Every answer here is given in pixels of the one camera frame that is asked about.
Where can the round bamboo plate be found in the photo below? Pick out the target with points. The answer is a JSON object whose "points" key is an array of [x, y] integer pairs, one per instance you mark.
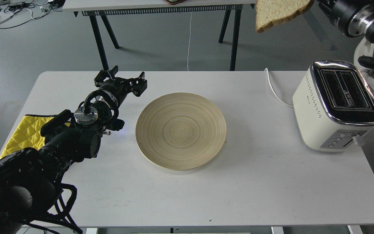
{"points": [[181, 131]]}

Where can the cream and chrome toaster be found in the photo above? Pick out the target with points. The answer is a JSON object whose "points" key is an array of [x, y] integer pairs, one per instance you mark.
{"points": [[333, 106]]}

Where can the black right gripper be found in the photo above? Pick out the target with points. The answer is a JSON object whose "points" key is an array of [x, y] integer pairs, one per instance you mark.
{"points": [[341, 14]]}

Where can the yellow quilted cloth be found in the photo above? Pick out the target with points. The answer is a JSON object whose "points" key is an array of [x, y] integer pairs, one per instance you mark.
{"points": [[27, 134]]}

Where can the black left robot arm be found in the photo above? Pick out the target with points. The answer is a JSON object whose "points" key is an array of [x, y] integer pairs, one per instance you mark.
{"points": [[31, 187]]}

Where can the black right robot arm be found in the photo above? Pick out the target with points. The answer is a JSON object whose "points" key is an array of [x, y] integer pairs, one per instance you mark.
{"points": [[366, 24]]}

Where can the slice of bread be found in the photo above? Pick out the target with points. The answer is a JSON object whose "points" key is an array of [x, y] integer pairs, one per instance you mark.
{"points": [[270, 13]]}

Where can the brown object on background table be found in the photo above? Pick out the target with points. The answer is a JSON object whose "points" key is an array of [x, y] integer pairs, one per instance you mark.
{"points": [[174, 2]]}

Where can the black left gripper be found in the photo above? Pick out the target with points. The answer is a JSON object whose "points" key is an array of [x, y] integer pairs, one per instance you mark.
{"points": [[120, 87]]}

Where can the background table with black legs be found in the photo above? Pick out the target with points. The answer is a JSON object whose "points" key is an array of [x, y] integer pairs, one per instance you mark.
{"points": [[104, 8]]}

